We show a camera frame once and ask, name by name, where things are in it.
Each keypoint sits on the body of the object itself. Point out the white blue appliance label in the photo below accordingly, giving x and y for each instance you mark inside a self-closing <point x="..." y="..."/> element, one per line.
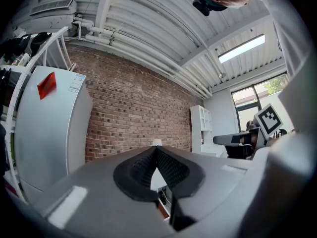
<point x="76" y="83"/>

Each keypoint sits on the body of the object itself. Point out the red paper sticker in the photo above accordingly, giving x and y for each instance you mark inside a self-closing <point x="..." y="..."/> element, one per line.
<point x="47" y="85"/>

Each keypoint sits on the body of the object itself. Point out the rectangular ceiling light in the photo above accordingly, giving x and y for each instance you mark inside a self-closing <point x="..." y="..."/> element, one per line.
<point x="241" y="48"/>

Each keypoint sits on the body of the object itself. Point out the white air conditioner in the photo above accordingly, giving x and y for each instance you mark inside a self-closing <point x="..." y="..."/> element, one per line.
<point x="54" y="14"/>

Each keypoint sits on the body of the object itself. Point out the black office chair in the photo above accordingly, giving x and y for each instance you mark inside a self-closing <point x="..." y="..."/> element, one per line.
<point x="237" y="152"/>

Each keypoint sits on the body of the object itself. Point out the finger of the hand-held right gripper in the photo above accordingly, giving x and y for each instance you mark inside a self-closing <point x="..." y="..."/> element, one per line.
<point x="223" y="139"/>

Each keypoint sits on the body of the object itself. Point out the white shelf cabinet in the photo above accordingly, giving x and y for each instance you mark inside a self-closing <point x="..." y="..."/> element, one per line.
<point x="200" y="130"/>

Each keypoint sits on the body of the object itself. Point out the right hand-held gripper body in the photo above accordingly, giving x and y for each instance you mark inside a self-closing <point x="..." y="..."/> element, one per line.
<point x="268" y="120"/>

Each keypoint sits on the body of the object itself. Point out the black cloth pile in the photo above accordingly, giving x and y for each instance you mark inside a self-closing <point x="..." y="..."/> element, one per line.
<point x="15" y="47"/>

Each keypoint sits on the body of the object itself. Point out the black head camera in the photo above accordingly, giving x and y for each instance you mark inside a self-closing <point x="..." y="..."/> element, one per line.
<point x="201" y="7"/>

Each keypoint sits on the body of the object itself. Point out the person's white shirt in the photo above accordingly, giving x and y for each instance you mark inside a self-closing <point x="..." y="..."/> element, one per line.
<point x="284" y="21"/>

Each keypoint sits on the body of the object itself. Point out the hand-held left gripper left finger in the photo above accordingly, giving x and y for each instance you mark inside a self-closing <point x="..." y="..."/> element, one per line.
<point x="94" y="197"/>

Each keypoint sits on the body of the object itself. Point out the white pipe bundle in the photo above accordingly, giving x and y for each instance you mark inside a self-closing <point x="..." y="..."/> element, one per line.
<point x="99" y="40"/>

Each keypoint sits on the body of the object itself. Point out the black bag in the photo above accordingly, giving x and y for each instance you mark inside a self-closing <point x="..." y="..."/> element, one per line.
<point x="39" y="42"/>

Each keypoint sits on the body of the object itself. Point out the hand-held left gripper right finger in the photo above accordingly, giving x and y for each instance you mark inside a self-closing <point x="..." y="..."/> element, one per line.
<point x="218" y="190"/>

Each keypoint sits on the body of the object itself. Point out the silver refrigerator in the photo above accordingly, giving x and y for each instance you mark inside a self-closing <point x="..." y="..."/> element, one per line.
<point x="47" y="137"/>

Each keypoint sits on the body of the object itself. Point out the white metal shelf rack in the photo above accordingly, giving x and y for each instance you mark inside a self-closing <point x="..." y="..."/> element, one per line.
<point x="44" y="47"/>

